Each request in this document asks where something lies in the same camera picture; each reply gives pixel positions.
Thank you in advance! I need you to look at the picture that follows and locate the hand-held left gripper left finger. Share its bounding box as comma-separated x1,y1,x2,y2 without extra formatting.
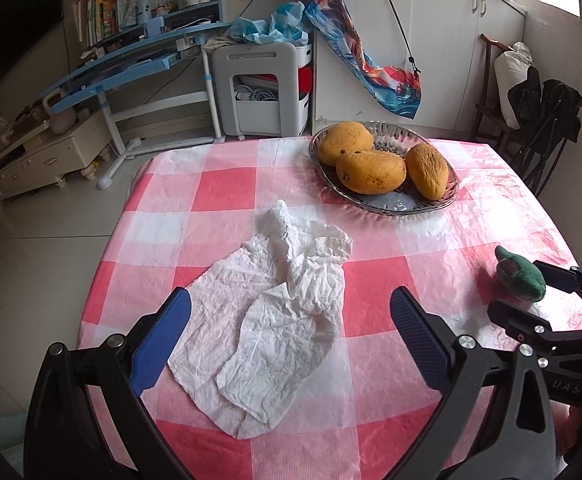
23,286,194,480

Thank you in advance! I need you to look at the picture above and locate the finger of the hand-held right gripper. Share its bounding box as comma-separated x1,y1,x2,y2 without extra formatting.
533,260,582,311
487,298,555,356

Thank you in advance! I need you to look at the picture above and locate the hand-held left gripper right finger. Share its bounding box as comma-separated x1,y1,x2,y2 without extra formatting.
390,286,556,480

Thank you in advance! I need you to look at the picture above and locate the green knitted toy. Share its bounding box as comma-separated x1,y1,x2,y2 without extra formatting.
494,245,546,303

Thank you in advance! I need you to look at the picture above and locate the white paper towel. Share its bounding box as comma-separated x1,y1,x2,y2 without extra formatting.
167,199,354,441

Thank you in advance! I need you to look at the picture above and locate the person's right hand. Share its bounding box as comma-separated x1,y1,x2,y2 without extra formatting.
553,402,582,461

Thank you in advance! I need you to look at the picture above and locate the pink checked tablecloth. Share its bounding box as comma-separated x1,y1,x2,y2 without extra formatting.
76,136,582,480

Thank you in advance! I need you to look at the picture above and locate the woven basket tray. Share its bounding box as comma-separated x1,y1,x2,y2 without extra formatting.
308,120,460,217

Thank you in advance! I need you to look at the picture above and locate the rough-skinned yellow mango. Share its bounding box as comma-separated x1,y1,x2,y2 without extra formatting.
405,143,450,200

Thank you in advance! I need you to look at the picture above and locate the dark wooden chair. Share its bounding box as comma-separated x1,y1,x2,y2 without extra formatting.
471,34,522,156

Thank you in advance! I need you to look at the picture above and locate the white stuffed bag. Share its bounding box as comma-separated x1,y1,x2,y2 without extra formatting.
494,41,534,128

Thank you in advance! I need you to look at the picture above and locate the cream television cabinet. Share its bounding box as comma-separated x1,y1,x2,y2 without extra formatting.
0,110,114,201

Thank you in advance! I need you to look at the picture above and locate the pink kettlebell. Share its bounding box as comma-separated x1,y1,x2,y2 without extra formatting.
42,94,78,135

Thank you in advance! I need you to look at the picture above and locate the white cabinet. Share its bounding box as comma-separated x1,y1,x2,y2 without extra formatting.
313,0,526,141

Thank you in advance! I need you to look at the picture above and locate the blue study desk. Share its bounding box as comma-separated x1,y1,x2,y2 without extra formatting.
51,0,232,191

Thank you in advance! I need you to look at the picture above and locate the colourful hanging bag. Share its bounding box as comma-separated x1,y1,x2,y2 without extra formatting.
305,0,422,120

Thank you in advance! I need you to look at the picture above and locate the row of books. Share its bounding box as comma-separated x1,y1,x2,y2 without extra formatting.
73,0,142,48

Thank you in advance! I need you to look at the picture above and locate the blue plastic bag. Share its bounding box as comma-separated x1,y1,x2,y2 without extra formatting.
230,1,312,48

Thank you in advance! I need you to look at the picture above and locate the black television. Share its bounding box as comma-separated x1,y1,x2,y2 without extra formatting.
0,0,64,91

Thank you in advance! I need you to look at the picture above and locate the black hanging cord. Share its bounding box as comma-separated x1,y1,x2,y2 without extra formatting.
371,0,422,76

